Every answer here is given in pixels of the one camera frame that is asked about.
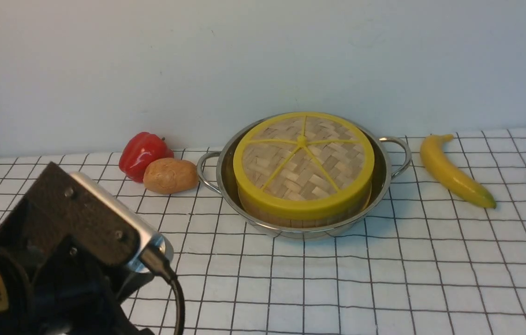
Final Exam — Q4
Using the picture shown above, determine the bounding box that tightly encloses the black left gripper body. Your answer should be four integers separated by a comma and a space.
0, 162, 154, 335

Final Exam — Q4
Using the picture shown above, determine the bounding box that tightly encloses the bamboo steamer basket yellow rim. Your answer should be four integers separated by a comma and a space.
238, 183, 373, 228

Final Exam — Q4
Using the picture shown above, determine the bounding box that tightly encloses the woven bamboo steamer lid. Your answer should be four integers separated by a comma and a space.
232, 112, 375, 207

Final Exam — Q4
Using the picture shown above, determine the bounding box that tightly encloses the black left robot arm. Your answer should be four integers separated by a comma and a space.
0, 162, 154, 335

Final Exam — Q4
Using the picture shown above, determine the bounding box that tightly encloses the brown potato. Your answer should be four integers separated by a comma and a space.
142, 158, 199, 194

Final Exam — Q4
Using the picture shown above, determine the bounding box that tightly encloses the red bell pepper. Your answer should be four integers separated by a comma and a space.
118, 132, 175, 184

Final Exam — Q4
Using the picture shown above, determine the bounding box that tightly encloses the checkered white tablecloth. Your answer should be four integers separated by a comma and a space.
0, 128, 526, 335

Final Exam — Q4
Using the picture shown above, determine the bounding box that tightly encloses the yellow banana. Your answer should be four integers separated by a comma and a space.
419, 134, 497, 208

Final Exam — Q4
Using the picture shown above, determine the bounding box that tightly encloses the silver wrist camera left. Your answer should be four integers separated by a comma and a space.
69, 172, 174, 272

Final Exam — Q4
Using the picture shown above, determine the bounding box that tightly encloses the stainless steel two-handled pot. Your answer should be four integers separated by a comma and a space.
196, 114, 412, 241

